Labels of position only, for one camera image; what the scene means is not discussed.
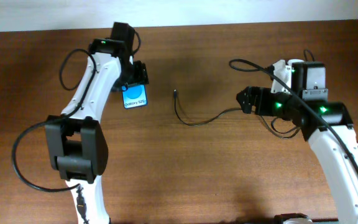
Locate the black charging cable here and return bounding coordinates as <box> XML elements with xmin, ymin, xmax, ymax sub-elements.
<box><xmin>172</xmin><ymin>49</ymin><xmax>316</xmax><ymax>139</ymax></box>

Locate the blue screen smartphone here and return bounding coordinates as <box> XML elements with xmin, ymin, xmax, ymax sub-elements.
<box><xmin>122</xmin><ymin>85</ymin><xmax>148</xmax><ymax>110</ymax></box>

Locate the white power strip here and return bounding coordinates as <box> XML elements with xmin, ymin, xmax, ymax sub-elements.
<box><xmin>287</xmin><ymin>59</ymin><xmax>304</xmax><ymax>67</ymax></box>

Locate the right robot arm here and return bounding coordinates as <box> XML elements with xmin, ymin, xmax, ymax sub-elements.
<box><xmin>236</xmin><ymin>60</ymin><xmax>358</xmax><ymax>223</ymax></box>

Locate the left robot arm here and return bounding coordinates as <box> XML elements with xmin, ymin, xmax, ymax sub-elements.
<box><xmin>45</xmin><ymin>22</ymin><xmax>149</xmax><ymax>223</ymax></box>

